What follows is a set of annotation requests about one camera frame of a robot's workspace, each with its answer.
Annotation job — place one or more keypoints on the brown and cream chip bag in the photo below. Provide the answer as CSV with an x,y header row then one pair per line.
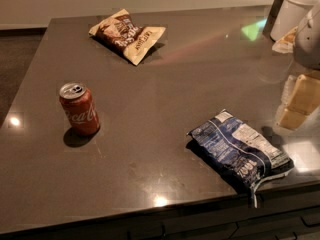
x,y
120,33

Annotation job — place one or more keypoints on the blue chip bag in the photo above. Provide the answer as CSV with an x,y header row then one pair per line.
x,y
239,154

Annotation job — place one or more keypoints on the dark cabinet drawers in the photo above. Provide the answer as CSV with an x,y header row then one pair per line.
x,y
280,216

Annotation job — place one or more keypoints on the red cola can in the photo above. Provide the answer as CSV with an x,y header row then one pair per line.
x,y
78,105

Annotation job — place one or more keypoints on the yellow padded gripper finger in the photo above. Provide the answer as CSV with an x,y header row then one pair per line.
x,y
300,98

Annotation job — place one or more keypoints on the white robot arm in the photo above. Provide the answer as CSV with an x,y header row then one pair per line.
x,y
303,41

